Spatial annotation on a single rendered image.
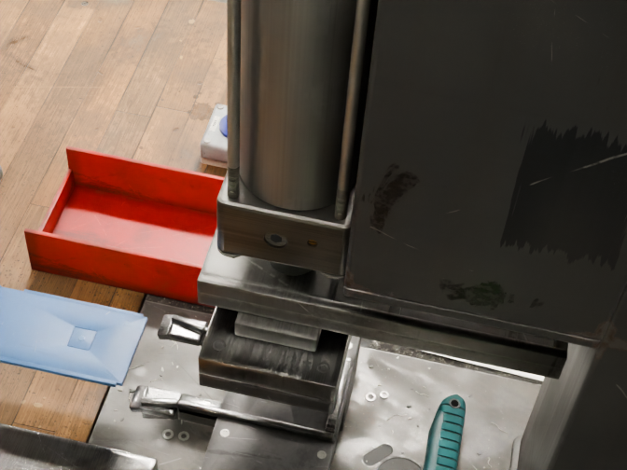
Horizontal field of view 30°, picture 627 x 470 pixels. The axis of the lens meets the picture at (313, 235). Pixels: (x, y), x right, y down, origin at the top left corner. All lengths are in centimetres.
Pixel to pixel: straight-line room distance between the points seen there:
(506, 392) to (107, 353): 38
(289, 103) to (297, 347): 23
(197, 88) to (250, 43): 71
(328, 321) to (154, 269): 35
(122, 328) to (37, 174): 31
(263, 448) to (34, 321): 23
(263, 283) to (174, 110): 55
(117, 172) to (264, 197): 50
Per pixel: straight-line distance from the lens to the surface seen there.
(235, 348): 84
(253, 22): 65
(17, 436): 107
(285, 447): 98
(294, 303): 81
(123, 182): 123
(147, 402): 99
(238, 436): 98
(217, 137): 127
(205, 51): 142
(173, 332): 104
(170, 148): 130
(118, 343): 103
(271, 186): 73
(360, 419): 109
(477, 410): 112
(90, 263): 116
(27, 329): 105
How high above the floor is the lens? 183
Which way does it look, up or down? 50 degrees down
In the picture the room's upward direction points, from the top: 5 degrees clockwise
